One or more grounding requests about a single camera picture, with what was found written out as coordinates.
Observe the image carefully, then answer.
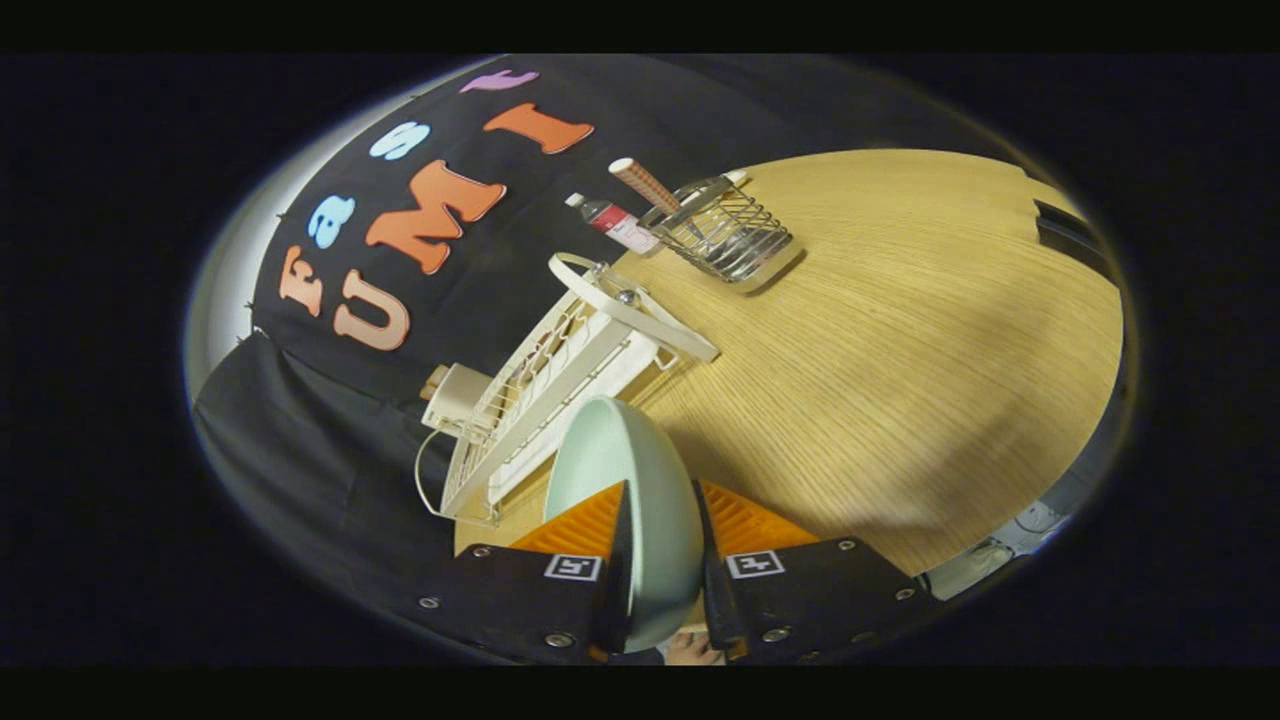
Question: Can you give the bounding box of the black clamp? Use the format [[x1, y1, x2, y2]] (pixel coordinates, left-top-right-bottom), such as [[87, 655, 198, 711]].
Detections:
[[1033, 198, 1113, 276]]

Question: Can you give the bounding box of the white toaster cable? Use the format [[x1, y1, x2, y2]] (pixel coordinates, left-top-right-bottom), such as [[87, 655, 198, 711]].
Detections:
[[414, 430, 448, 517]]

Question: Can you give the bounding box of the white toaster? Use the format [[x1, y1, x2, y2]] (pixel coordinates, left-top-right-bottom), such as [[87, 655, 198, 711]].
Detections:
[[424, 362, 493, 434]]

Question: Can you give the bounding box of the metal wire basket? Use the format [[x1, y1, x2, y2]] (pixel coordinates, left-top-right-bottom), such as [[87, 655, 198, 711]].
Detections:
[[640, 175, 803, 293]]

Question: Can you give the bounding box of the pale green plate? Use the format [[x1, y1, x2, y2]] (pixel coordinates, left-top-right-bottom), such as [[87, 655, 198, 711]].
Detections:
[[544, 395, 707, 653]]

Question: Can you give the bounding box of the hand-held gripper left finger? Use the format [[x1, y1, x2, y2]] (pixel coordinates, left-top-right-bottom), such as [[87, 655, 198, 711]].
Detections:
[[415, 480, 636, 666]]

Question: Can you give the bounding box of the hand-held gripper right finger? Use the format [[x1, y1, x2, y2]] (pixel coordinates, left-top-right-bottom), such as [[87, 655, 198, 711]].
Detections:
[[693, 480, 941, 666]]

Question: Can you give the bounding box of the clear bottle with red label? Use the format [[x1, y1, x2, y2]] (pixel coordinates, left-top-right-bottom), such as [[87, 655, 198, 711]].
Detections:
[[565, 193, 662, 257]]

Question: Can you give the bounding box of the black backdrop cloth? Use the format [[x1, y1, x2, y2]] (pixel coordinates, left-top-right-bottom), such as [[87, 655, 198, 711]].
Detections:
[[190, 55, 1001, 641]]

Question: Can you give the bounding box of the white wire dish rack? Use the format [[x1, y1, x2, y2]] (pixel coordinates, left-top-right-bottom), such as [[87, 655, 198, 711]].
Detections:
[[440, 252, 721, 527]]

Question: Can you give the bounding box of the spoon with checkered handle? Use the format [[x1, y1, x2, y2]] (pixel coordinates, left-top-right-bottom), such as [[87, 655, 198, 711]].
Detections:
[[609, 157, 701, 236]]

